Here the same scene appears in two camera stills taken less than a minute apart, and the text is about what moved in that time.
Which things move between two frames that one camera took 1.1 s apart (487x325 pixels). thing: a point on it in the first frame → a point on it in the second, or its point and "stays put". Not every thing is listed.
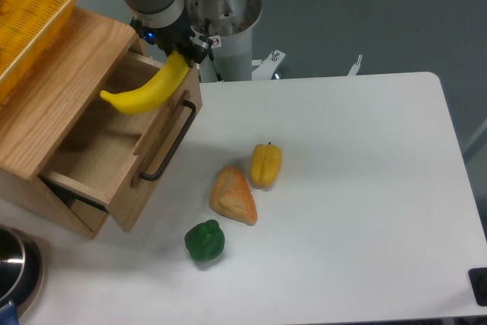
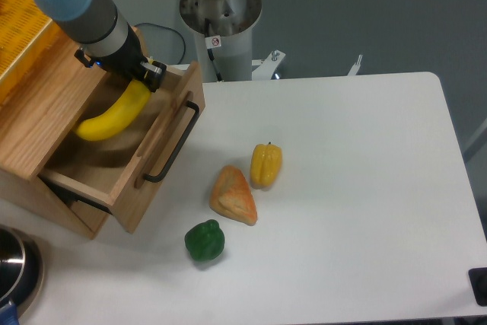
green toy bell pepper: (205, 241) stays put
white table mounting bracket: (266, 66) stays put
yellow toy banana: (146, 98) → (123, 112)
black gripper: (179, 36) → (128, 62)
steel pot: (21, 270) stays put
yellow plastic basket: (36, 4) stays put
